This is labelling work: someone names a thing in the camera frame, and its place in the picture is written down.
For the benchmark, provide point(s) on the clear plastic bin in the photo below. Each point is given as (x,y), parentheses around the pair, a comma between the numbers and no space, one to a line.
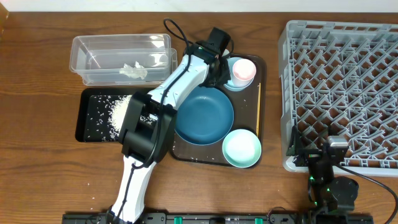
(98,58)

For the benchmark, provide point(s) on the pile of white rice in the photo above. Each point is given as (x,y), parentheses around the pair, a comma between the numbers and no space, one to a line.
(117,114)

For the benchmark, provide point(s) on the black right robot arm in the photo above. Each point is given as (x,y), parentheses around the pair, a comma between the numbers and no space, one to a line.
(333,196)

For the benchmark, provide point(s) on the grey dishwasher rack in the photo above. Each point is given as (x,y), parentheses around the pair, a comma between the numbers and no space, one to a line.
(341,78)

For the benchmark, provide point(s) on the mint green bowl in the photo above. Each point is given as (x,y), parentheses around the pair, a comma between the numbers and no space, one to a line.
(242,148)

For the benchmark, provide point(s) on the wooden chopstick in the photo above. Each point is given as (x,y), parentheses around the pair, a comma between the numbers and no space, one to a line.
(258,109)

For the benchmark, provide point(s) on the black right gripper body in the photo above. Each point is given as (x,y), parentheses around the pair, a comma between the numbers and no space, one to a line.
(310,157)

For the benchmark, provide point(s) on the dark blue plate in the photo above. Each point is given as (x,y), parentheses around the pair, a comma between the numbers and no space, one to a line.
(205,117)

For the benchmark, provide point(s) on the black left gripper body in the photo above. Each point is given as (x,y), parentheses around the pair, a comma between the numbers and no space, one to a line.
(222,74)

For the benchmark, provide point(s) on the brown serving tray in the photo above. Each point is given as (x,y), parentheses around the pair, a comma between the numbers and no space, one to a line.
(245,108)

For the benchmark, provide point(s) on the pink cup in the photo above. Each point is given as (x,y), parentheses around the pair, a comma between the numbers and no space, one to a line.
(244,70)

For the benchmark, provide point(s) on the clear plastic wrap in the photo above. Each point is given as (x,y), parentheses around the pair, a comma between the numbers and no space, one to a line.
(137,71)

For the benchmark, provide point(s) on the light blue bowl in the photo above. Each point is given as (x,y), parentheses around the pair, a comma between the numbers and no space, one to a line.
(230,85)

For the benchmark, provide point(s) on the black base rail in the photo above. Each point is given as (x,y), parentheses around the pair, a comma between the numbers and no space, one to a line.
(274,218)

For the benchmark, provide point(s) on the black tray bin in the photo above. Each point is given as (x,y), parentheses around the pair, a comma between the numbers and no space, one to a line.
(92,124)

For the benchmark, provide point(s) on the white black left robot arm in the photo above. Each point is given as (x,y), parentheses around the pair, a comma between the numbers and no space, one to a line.
(148,125)

